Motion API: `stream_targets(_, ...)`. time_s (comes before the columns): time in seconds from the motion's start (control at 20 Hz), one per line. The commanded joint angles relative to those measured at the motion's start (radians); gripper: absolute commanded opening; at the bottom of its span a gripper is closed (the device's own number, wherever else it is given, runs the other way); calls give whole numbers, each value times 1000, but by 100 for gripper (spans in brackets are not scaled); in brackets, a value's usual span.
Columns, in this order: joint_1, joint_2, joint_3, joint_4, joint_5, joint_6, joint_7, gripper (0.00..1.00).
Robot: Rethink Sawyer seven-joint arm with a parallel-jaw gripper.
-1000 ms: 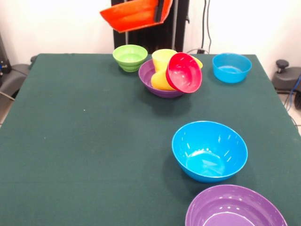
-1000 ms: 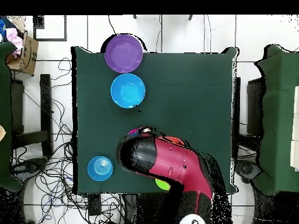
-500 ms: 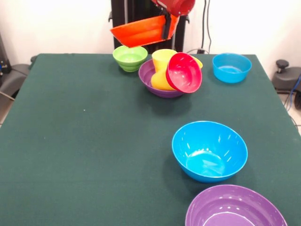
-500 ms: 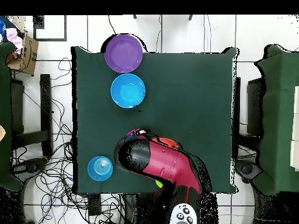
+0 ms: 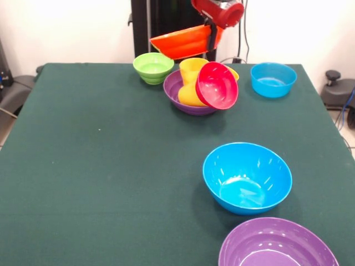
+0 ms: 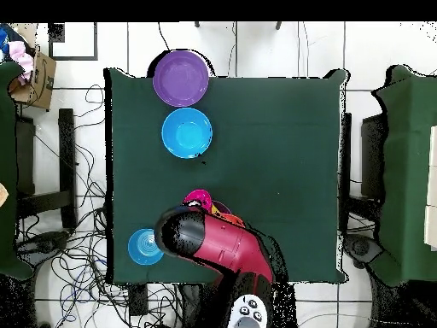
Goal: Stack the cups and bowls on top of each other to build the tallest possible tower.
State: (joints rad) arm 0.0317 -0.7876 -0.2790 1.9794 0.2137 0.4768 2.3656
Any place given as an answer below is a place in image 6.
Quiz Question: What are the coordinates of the pink-red small bowl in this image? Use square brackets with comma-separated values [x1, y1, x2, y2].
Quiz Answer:
[182, 188, 213, 214]

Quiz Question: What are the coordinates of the blue large bowl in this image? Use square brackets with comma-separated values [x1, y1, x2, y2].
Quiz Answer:
[160, 107, 213, 160]

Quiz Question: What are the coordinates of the blue small bowl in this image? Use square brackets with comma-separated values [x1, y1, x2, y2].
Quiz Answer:
[126, 227, 165, 267]

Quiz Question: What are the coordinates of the black power strip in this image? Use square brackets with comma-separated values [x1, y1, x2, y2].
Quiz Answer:
[128, 283, 149, 317]

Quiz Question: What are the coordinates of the dark green tablecloth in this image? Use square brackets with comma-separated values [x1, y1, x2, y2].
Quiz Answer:
[103, 67, 350, 285]

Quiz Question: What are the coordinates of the black metal stand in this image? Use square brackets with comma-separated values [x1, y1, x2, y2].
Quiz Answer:
[15, 108, 79, 231]

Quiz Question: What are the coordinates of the black chair base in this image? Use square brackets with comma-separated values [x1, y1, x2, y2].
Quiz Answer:
[342, 233, 385, 269]
[15, 230, 71, 271]

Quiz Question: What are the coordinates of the black cabinet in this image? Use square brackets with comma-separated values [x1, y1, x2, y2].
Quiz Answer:
[359, 114, 388, 201]

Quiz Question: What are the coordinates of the cardboard box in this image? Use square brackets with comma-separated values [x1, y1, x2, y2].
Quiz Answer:
[8, 23, 58, 111]

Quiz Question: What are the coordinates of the green cloth covered table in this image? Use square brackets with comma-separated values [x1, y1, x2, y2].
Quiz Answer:
[370, 64, 437, 288]
[0, 61, 35, 281]

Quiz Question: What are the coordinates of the pink cloth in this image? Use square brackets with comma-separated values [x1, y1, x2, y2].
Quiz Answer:
[7, 40, 35, 86]

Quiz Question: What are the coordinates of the blue item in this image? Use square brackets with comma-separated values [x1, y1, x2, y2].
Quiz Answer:
[0, 26, 15, 62]

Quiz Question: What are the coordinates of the tangle of black cables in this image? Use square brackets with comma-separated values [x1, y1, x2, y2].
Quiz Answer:
[15, 83, 184, 328]

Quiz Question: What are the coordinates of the black cable with connector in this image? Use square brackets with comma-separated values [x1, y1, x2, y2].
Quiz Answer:
[157, 21, 172, 52]

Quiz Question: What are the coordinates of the black square frame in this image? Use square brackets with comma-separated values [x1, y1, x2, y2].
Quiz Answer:
[47, 21, 99, 62]

